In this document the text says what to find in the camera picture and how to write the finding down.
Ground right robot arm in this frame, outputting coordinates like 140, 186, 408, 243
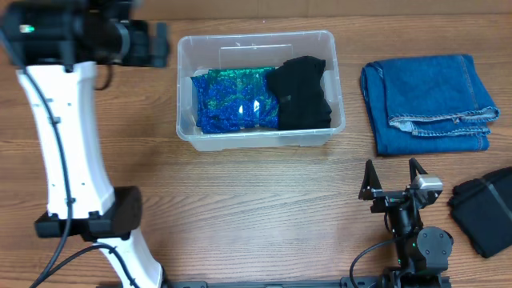
349, 158, 454, 288

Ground black garment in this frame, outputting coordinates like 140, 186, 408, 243
449, 167, 511, 258
266, 56, 332, 130

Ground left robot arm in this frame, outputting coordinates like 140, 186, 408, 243
1, 0, 170, 287

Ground blue denim jeans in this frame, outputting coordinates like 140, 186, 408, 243
360, 54, 500, 156

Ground clear plastic storage bin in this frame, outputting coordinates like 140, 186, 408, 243
176, 30, 346, 151

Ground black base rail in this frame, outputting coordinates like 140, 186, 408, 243
163, 276, 452, 288

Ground blue green sequin fabric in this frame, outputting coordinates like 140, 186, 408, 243
191, 67, 279, 134

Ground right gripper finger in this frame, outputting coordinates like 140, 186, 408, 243
409, 158, 427, 188
358, 159, 382, 199

